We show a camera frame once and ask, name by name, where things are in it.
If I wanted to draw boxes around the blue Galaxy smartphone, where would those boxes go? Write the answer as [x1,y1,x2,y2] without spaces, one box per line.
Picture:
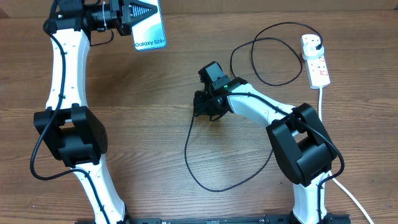
[132,0,167,51]

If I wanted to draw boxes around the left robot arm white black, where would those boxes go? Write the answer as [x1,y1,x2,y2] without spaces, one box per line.
[34,0,161,223]

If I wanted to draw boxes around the white power strip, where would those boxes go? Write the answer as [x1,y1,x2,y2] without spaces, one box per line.
[300,34,330,89]

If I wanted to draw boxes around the white charger plug adapter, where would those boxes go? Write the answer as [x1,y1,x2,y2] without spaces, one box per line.
[302,44,325,60]

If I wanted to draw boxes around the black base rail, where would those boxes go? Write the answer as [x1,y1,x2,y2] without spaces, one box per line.
[74,213,352,224]

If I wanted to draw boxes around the white power strip cord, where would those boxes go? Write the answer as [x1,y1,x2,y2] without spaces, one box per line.
[317,86,375,224]

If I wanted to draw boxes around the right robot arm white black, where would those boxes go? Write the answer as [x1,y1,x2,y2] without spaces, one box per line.
[193,62,338,223]

